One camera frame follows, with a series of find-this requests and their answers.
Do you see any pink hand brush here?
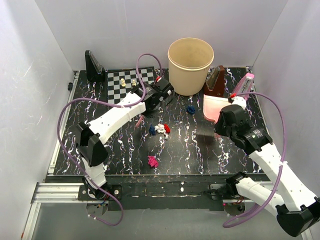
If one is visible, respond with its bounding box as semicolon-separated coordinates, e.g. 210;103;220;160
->
135;114;145;128

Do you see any pink dustpan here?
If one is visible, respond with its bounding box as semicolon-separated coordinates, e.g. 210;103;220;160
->
203;94;231;126

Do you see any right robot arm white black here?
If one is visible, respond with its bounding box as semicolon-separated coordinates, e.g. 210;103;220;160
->
215;104;320;237

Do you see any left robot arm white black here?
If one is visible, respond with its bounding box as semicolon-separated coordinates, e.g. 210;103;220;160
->
76;78;174;200

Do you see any white scrap near brush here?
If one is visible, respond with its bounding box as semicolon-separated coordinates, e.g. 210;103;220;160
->
154;123;169;140

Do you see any navy scrap under magenta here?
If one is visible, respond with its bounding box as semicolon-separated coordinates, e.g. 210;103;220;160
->
148;124;156;136

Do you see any red paper scrap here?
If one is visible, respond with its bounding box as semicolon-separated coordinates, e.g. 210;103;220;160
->
163;124;171;134

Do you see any pink metronome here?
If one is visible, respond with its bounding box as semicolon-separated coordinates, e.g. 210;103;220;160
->
232;72;255;95

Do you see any white chess piece left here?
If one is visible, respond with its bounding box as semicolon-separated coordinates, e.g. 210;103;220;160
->
120;78;126;88

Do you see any navy scrap near chessboard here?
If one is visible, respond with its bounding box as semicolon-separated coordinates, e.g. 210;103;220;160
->
186;105;196;115

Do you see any brown metronome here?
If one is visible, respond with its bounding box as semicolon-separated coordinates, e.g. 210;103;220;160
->
203;65;225;98

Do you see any black grey chessboard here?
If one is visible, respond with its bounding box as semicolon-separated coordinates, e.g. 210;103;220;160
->
106;66;159;104

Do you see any magenta scrap front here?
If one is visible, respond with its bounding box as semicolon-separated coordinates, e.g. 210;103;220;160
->
148;156;159;168

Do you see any beige plastic bucket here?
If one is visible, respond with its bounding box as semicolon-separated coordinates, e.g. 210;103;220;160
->
167;37;215;96

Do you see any black metronome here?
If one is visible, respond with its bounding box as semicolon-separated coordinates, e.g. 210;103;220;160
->
84;50;106;83

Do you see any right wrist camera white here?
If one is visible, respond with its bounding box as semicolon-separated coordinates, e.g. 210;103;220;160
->
228;93;247;110

